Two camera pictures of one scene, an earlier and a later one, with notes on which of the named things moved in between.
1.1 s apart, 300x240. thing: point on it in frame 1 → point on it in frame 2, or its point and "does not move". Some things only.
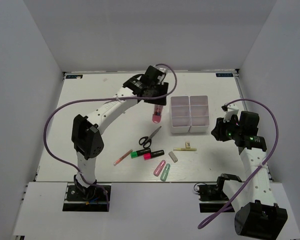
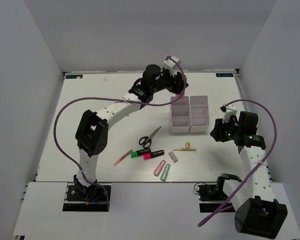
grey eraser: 173,156 does not move
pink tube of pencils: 156,116 → 178,95
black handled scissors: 146,141 does not move
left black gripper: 163,88 → 176,88
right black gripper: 218,131 does not move
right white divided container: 199,113 does not move
